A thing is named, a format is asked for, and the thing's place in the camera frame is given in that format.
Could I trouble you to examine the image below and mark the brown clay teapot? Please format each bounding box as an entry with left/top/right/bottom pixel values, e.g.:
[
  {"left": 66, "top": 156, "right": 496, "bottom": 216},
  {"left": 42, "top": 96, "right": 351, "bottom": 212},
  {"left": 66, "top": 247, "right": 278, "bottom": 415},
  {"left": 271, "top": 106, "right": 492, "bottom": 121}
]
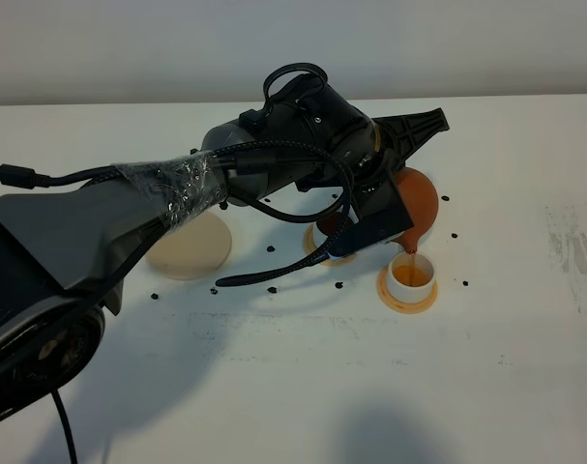
[{"left": 395, "top": 167, "right": 439, "bottom": 254}]

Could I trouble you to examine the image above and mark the white teacup near teapot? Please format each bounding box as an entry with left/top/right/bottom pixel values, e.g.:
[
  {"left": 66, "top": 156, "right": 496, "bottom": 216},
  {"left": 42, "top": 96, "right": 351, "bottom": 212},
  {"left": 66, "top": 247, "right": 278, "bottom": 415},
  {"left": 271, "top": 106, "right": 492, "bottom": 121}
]
[{"left": 312, "top": 212, "right": 341, "bottom": 246}]

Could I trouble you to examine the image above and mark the orange coaster near teapot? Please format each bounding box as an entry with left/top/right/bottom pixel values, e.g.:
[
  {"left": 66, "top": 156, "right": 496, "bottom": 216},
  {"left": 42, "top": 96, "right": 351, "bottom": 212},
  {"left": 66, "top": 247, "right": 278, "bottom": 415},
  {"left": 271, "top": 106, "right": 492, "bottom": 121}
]
[{"left": 303, "top": 222, "right": 361, "bottom": 267}]

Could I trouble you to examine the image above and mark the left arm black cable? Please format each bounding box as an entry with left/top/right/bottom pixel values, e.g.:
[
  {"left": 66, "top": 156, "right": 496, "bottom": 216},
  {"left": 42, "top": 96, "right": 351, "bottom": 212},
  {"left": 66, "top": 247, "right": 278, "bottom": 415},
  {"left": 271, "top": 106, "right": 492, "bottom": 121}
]
[{"left": 0, "top": 60, "right": 357, "bottom": 464}]

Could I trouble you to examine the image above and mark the orange coaster far right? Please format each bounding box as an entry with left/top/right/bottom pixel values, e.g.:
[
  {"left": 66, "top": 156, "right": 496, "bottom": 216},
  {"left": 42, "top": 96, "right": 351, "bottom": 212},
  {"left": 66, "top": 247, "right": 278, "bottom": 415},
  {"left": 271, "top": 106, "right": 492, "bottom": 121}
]
[{"left": 376, "top": 266, "right": 439, "bottom": 314}]

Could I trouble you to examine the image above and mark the beige round teapot saucer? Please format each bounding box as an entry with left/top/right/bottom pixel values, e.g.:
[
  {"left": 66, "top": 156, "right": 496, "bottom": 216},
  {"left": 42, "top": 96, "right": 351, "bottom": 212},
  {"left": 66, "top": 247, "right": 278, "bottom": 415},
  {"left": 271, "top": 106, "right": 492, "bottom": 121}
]
[{"left": 146, "top": 212, "right": 232, "bottom": 280}]

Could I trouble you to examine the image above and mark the white teacup far right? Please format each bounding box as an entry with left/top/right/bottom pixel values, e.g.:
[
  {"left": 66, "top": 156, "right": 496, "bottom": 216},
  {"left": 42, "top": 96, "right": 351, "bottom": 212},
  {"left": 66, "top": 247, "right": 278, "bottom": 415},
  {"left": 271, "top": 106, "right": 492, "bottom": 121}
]
[{"left": 386, "top": 252, "right": 436, "bottom": 305}]

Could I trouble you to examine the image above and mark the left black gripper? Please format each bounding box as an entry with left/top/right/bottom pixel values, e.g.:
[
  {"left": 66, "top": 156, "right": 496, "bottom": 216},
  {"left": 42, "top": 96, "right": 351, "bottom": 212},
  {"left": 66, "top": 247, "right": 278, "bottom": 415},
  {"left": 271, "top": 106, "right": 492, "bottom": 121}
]
[{"left": 263, "top": 72, "right": 449, "bottom": 181}]

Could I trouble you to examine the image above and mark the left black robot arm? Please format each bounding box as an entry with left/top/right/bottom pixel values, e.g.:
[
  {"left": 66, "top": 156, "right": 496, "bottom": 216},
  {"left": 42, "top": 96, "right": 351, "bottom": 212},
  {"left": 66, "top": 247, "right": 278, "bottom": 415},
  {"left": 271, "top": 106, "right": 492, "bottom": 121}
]
[{"left": 0, "top": 63, "right": 449, "bottom": 421}]

